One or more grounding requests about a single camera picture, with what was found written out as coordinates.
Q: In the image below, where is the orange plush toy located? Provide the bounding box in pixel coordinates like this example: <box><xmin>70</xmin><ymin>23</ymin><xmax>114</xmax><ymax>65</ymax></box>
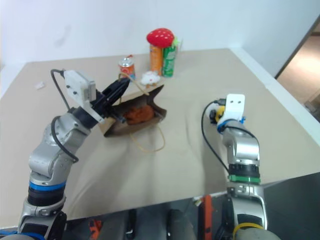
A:
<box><xmin>122</xmin><ymin>104</ymin><xmax>155</xmax><ymax>126</ymax></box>

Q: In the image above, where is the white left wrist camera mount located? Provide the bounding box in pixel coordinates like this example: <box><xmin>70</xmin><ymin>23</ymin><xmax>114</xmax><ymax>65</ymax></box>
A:
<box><xmin>63</xmin><ymin>70</ymin><xmax>106</xmax><ymax>125</ymax></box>

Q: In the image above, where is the orange bracket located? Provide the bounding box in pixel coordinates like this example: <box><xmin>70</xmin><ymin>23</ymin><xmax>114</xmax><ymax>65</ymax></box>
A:
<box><xmin>88</xmin><ymin>219</ymin><xmax>103</xmax><ymax>240</ymax></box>

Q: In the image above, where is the red strawberry plush toy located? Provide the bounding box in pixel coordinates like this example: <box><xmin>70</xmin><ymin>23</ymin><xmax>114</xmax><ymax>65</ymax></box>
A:
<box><xmin>146</xmin><ymin>28</ymin><xmax>181</xmax><ymax>48</ymax></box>

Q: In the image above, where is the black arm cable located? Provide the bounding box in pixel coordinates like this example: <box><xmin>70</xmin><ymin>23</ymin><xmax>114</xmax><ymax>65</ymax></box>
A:
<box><xmin>50</xmin><ymin>68</ymin><xmax>79</xmax><ymax>163</ymax></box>
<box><xmin>201</xmin><ymin>98</ymin><xmax>230</xmax><ymax>174</ymax></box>

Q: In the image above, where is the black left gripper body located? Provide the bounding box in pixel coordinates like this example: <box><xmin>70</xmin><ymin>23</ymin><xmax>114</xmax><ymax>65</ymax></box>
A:
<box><xmin>90</xmin><ymin>90</ymin><xmax>126</xmax><ymax>124</ymax></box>

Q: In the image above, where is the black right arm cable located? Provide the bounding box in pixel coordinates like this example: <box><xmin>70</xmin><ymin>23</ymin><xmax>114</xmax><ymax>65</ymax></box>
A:
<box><xmin>201</xmin><ymin>98</ymin><xmax>230</xmax><ymax>174</ymax></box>

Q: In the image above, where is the yellow plush toy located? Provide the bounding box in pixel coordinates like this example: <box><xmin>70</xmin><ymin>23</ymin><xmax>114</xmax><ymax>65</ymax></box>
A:
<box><xmin>215</xmin><ymin>104</ymin><xmax>227</xmax><ymax>124</ymax></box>

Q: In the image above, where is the dark grey panel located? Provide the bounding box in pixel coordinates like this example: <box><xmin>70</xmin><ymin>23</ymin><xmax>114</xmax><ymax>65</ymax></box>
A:
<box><xmin>257</xmin><ymin>171</ymin><xmax>320</xmax><ymax>240</ymax></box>

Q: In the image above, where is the beige table cloth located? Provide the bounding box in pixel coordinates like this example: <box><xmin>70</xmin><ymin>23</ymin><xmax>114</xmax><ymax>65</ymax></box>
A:
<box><xmin>0</xmin><ymin>47</ymin><xmax>320</xmax><ymax>222</ymax></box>

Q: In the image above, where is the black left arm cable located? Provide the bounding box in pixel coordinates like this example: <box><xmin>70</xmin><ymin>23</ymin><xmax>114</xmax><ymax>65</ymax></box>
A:
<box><xmin>50</xmin><ymin>68</ymin><xmax>79</xmax><ymax>163</ymax></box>

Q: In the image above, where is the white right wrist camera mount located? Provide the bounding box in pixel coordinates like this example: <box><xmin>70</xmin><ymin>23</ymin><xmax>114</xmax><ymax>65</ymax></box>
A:
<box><xmin>216</xmin><ymin>93</ymin><xmax>246</xmax><ymax>126</ymax></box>

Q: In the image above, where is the tall green can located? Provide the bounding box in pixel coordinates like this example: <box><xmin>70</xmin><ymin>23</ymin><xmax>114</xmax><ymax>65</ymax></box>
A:
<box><xmin>161</xmin><ymin>45</ymin><xmax>177</xmax><ymax>78</ymax></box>

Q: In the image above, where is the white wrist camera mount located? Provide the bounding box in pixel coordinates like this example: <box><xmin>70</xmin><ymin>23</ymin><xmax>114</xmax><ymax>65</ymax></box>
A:
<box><xmin>63</xmin><ymin>70</ymin><xmax>106</xmax><ymax>125</ymax></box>
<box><xmin>216</xmin><ymin>93</ymin><xmax>246</xmax><ymax>126</ymax></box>

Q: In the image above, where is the short orange soda can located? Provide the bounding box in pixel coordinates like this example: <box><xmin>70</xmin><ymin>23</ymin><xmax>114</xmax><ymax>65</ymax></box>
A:
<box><xmin>118</xmin><ymin>57</ymin><xmax>137</xmax><ymax>81</ymax></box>

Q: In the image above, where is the tall orange can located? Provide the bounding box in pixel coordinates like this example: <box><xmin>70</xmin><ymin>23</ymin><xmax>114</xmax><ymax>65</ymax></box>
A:
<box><xmin>149</xmin><ymin>43</ymin><xmax>164</xmax><ymax>76</ymax></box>

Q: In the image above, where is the brown paper bag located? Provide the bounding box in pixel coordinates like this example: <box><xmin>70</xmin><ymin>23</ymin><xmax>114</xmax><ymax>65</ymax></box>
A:
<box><xmin>103</xmin><ymin>72</ymin><xmax>168</xmax><ymax>153</ymax></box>

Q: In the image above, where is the orange post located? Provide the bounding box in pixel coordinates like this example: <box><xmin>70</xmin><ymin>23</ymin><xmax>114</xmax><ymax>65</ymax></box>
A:
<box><xmin>202</xmin><ymin>194</ymin><xmax>214</xmax><ymax>240</ymax></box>

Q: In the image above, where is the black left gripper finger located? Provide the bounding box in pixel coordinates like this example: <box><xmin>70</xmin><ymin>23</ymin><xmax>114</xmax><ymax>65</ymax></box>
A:
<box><xmin>108</xmin><ymin>84</ymin><xmax>129</xmax><ymax>107</ymax></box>
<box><xmin>102</xmin><ymin>78</ymin><xmax>131</xmax><ymax>99</ymax></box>

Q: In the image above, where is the white sheep plush toy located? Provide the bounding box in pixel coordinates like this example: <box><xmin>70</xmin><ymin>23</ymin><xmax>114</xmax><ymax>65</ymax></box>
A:
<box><xmin>139</xmin><ymin>70</ymin><xmax>161</xmax><ymax>87</ymax></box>

